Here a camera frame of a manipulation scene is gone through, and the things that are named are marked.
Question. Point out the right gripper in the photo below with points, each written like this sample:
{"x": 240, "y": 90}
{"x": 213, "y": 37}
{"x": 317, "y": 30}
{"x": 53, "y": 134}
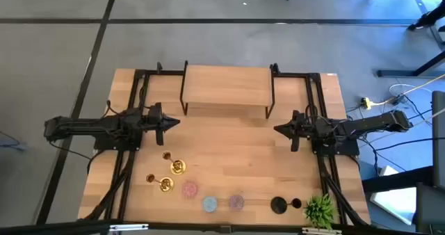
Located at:
{"x": 299, "y": 129}

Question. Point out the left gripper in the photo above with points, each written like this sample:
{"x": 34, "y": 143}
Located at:
{"x": 159, "y": 122}

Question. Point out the pink patterned round tin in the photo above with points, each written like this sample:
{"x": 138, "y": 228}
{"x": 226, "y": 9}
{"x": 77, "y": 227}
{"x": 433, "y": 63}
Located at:
{"x": 190, "y": 189}

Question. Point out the black candlestick holder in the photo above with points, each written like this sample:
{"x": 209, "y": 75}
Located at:
{"x": 279, "y": 205}

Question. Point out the maroon patterned round tin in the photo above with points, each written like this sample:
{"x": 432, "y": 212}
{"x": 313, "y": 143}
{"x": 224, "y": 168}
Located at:
{"x": 236, "y": 202}

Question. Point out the blue patterned round tin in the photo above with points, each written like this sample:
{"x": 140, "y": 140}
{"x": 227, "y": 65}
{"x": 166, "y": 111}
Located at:
{"x": 210, "y": 204}

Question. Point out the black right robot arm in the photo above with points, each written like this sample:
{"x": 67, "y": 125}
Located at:
{"x": 368, "y": 123}

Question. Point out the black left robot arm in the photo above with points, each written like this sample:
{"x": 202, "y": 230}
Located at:
{"x": 87, "y": 127}

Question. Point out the wooden shelf riser black legs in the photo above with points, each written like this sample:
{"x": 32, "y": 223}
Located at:
{"x": 226, "y": 85}

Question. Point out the yellow power plug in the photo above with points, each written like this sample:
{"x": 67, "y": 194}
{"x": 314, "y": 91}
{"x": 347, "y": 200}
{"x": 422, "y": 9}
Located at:
{"x": 365, "y": 103}

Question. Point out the green artificial plant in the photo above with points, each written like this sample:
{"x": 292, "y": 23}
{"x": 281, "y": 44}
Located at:
{"x": 320, "y": 212}

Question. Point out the black bench bar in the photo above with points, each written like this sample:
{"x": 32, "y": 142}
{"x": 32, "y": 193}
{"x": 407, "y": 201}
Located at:
{"x": 393, "y": 183}

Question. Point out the black desk leg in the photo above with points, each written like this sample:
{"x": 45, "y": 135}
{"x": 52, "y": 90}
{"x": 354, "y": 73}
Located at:
{"x": 427, "y": 19}
{"x": 400, "y": 73}

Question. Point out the white box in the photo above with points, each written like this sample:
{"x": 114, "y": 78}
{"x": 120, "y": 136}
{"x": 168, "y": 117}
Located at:
{"x": 396, "y": 203}

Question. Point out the dark grey cabinet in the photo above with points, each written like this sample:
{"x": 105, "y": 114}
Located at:
{"x": 438, "y": 141}

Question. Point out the black aluminium table frame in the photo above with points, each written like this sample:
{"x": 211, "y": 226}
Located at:
{"x": 308, "y": 89}

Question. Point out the silver aluminium bracket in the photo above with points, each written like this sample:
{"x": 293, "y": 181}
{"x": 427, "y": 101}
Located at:
{"x": 128, "y": 227}
{"x": 321, "y": 231}

